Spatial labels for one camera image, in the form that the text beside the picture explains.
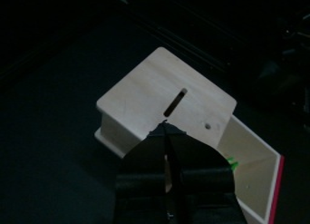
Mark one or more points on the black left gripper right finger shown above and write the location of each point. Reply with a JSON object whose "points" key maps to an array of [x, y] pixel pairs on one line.
{"points": [[203, 173]]}

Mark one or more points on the green toy pea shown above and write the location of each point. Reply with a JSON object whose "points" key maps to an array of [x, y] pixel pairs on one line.
{"points": [[233, 164]]}

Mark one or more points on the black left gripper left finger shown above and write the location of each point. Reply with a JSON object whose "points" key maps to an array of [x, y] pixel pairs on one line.
{"points": [[141, 173]]}

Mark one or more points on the white board with pink edge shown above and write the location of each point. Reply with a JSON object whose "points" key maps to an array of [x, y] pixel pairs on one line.
{"points": [[255, 170]]}

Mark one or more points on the wooden box with slot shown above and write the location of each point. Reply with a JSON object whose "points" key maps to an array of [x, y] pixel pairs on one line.
{"points": [[153, 88]]}

